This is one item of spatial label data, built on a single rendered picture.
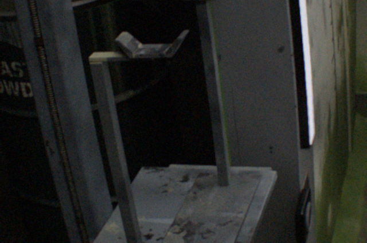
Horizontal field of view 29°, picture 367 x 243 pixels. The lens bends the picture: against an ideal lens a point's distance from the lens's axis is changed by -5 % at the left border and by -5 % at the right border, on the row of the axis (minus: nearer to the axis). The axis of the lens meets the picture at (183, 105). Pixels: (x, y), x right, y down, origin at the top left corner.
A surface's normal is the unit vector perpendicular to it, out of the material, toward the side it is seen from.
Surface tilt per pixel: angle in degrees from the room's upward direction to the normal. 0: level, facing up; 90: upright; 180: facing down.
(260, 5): 90
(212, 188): 0
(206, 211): 0
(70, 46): 90
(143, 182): 0
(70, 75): 90
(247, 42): 90
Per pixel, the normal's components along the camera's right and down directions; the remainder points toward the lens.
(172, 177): -0.13, -0.90
